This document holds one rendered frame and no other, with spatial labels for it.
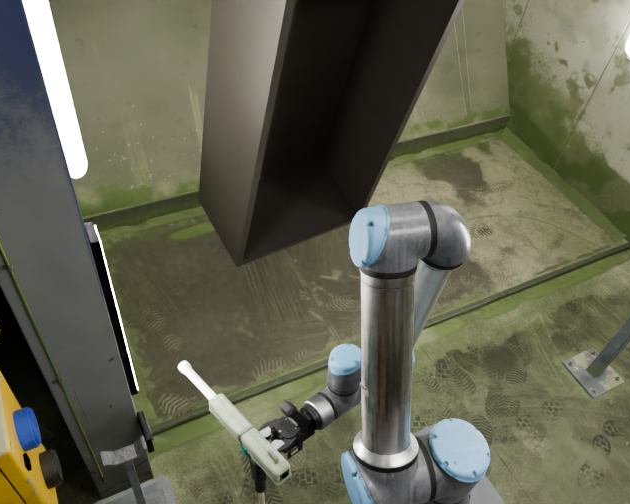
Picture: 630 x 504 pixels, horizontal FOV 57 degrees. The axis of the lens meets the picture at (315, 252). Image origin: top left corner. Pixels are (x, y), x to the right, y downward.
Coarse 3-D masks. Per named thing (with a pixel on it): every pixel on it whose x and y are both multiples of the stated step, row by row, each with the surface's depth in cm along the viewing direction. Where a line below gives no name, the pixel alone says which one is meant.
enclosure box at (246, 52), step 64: (256, 0) 139; (320, 0) 182; (384, 0) 189; (448, 0) 166; (256, 64) 150; (320, 64) 207; (384, 64) 200; (256, 128) 164; (320, 128) 241; (384, 128) 213; (256, 192) 187; (320, 192) 252; (256, 256) 225
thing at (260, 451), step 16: (224, 400) 156; (224, 416) 151; (240, 416) 151; (240, 432) 147; (256, 432) 147; (256, 448) 143; (272, 448) 143; (256, 464) 146; (272, 464) 139; (288, 464) 139; (256, 480) 152; (272, 480) 140
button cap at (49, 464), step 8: (40, 456) 77; (48, 456) 77; (56, 456) 79; (40, 464) 76; (48, 464) 76; (56, 464) 77; (48, 472) 76; (56, 472) 76; (48, 480) 76; (56, 480) 76; (48, 488) 77
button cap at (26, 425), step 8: (24, 408) 69; (16, 416) 68; (24, 416) 68; (32, 416) 69; (16, 424) 67; (24, 424) 67; (32, 424) 68; (16, 432) 67; (24, 432) 67; (32, 432) 68; (24, 440) 67; (32, 440) 68; (40, 440) 70; (24, 448) 68; (32, 448) 69
